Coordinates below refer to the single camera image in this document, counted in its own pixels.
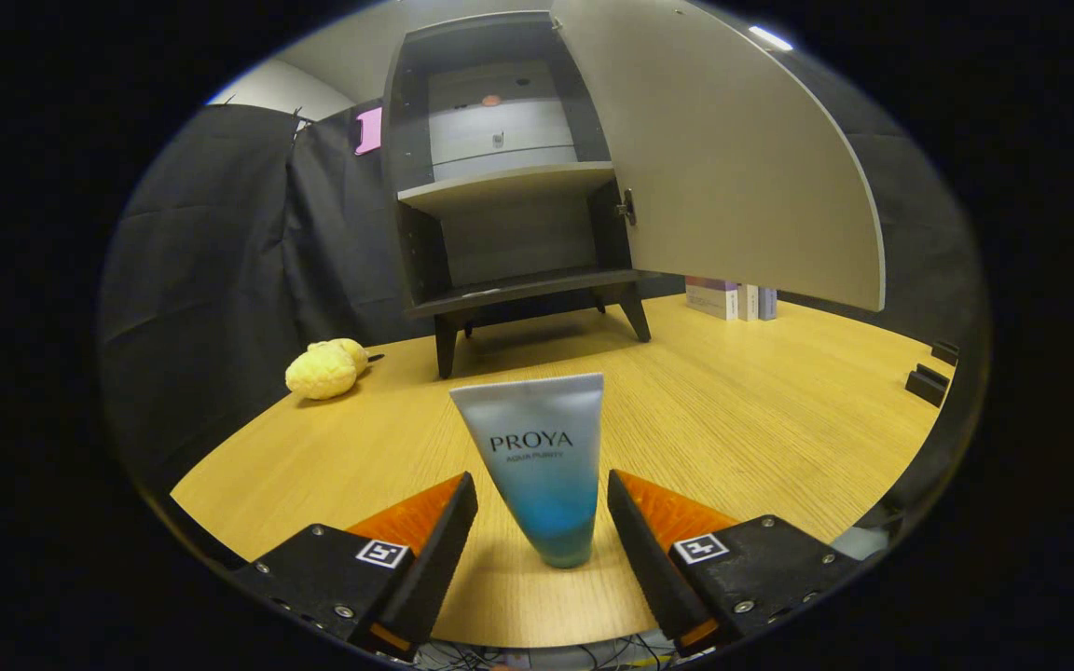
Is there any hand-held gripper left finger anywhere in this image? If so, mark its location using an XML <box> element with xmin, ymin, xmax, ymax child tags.
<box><xmin>229</xmin><ymin>471</ymin><xmax>480</xmax><ymax>663</ymax></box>

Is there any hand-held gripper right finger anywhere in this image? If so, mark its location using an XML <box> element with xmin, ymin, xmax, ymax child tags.
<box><xmin>606</xmin><ymin>469</ymin><xmax>864</xmax><ymax>658</ymax></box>

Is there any white and blue cosmetic tube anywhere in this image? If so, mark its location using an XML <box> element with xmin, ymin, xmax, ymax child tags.
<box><xmin>449</xmin><ymin>373</ymin><xmax>605</xmax><ymax>569</ymax></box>

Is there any beige cabinet door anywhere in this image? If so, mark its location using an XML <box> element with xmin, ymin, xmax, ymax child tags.
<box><xmin>551</xmin><ymin>0</ymin><xmax>887</xmax><ymax>313</ymax></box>

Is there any yellow plush toy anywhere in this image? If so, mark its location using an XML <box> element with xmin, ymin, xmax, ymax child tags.
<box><xmin>284</xmin><ymin>337</ymin><xmax>372</xmax><ymax>402</ymax></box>

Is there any black backdrop cloth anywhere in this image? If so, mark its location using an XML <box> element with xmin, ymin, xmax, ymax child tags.
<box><xmin>97</xmin><ymin>51</ymin><xmax>990</xmax><ymax>504</ymax></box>

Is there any bundle of cables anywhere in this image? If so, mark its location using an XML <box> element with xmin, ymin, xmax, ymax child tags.
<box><xmin>416</xmin><ymin>634</ymin><xmax>687</xmax><ymax>671</ymax></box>

